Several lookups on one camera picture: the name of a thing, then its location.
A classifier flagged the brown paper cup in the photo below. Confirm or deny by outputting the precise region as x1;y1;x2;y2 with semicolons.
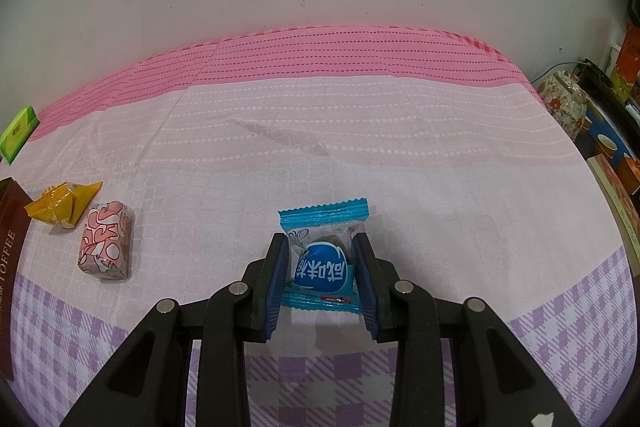
620;152;640;196
593;134;621;158

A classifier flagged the brown tin box gold inside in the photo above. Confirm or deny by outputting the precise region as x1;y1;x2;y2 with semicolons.
0;177;35;383

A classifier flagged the pink and white wrapped candy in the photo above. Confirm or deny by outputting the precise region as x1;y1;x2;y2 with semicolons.
76;200;136;284

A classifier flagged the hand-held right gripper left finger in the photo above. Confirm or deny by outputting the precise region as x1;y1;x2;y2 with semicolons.
59;232;291;427

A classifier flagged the blue candy packet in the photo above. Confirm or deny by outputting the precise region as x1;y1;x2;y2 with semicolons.
278;198;370;314

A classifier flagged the pink and purple checked tablecloth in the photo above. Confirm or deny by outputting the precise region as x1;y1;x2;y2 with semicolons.
0;24;636;427

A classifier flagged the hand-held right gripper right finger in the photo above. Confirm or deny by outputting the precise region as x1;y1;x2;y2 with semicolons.
351;232;584;427

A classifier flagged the beige book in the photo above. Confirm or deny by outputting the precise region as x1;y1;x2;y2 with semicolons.
586;154;640;279

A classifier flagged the orange box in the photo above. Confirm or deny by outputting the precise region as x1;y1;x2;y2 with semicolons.
610;23;640;102

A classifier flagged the yellow snack packet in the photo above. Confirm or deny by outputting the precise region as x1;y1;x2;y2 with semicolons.
24;181;104;231

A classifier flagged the grey cable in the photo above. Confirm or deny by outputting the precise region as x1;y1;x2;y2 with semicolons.
531;59;592;84

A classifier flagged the green tissue pack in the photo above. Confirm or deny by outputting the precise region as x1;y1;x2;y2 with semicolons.
0;104;41;166

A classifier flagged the floral ceramic jar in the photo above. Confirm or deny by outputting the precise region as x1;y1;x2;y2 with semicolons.
536;71;589;139

